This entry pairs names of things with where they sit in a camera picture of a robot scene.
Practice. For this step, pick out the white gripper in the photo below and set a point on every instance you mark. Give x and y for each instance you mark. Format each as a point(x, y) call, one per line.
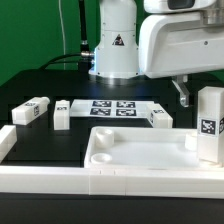
point(179, 44)

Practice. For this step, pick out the white desk top tray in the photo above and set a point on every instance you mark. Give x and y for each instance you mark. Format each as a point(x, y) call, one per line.
point(144, 148)

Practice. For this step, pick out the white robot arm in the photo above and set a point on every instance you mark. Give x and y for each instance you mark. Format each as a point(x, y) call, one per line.
point(116, 58)

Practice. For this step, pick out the white marker board with tags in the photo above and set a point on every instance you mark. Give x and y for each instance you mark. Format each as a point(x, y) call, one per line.
point(109, 108)

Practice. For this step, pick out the white U-shaped fence frame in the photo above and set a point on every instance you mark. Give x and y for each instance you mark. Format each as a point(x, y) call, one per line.
point(207, 183)

